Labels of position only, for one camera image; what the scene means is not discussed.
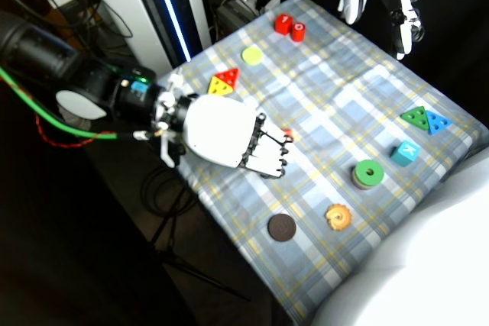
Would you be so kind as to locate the red rectangular block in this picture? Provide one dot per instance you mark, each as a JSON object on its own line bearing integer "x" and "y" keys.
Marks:
{"x": 289, "y": 133}

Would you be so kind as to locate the yellow triangle block with holes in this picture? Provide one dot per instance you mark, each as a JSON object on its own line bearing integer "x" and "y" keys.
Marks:
{"x": 213, "y": 90}

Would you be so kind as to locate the red triangle block with holes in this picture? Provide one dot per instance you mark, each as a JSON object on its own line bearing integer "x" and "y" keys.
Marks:
{"x": 230, "y": 75}

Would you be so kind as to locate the green triangle block with holes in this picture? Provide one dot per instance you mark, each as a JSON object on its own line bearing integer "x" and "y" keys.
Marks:
{"x": 414, "y": 117}

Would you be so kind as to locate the blue triangle block with holes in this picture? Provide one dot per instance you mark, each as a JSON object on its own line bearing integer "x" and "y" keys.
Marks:
{"x": 439, "y": 123}

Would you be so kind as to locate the red cylinder with number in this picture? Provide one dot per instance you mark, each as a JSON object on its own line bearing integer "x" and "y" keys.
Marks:
{"x": 298, "y": 33}

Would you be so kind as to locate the red cube with number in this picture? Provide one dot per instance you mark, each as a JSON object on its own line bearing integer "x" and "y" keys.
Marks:
{"x": 282, "y": 24}

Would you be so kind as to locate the yellow-green round disc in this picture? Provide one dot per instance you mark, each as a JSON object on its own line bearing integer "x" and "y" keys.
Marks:
{"x": 252, "y": 55}

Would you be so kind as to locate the blue yellow plaid tablecloth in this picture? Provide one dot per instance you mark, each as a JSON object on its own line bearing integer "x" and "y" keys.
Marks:
{"x": 324, "y": 131}

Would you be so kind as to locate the grey box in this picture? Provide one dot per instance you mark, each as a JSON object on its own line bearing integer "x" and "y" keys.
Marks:
{"x": 233, "y": 11}

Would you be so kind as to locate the dark brown round cookie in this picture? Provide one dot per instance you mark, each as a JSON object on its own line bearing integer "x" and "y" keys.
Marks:
{"x": 281, "y": 228}

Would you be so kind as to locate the black tripod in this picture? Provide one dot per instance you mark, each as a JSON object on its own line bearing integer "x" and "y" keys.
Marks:
{"x": 198, "y": 273}

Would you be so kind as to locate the orange flower-shaped biscuit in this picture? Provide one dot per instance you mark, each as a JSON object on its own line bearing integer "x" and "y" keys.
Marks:
{"x": 338, "y": 219}

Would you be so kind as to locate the white column with blue strip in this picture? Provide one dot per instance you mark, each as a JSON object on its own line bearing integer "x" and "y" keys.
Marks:
{"x": 122, "y": 5}

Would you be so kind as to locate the light blue letter cube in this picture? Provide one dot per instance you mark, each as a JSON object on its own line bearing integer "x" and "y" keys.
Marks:
{"x": 405, "y": 154}

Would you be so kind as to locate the white robot body shell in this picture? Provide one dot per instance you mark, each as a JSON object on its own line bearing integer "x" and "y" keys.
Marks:
{"x": 420, "y": 265}

